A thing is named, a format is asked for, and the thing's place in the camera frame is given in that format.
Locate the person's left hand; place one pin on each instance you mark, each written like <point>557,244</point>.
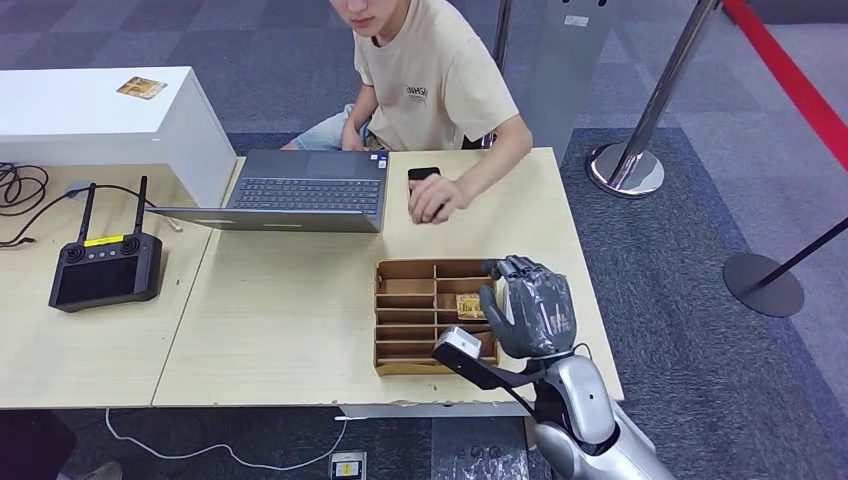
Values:
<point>437,199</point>

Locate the person's right hand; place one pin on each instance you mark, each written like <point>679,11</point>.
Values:
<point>353,136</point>

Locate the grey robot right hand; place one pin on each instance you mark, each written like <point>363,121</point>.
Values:
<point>540,311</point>

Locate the gold patterned card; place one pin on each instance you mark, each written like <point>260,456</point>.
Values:
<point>142,88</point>
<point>469,307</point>

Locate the person's right forearm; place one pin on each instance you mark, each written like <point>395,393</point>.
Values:
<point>363,106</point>

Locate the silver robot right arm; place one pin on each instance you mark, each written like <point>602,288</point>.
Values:
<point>590,417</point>

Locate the person's left forearm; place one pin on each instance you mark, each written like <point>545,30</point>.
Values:
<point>497,159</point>

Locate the person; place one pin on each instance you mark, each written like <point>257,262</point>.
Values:
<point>437,79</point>
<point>33,444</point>

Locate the black smartphone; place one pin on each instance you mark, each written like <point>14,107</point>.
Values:
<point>424,173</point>

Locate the grey open laptop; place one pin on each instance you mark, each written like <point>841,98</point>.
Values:
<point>305,195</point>

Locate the cardboard compartment organizer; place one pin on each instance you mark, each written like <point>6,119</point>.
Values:
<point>411,318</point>

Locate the grey kiosk panel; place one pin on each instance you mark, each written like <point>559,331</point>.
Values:
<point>563,79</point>

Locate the thin chrome pole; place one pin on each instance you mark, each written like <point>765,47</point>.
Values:
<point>503,33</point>

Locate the steel floor socket plate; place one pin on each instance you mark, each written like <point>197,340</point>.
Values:
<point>348,467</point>

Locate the white box cabinet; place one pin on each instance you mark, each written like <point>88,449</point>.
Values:
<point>86,126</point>

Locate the black remote controller with antennas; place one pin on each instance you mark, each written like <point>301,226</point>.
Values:
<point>102,278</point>

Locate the red barrier belt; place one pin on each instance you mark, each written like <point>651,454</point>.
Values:
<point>795,79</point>

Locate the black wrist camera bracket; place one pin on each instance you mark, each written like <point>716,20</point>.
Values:
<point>497,379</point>

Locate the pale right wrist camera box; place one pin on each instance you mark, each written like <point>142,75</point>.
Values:
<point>458,344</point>

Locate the chrome stanchion post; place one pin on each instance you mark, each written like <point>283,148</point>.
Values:
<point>626,169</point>

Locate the black stanchion post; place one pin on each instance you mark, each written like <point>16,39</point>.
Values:
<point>762,285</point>

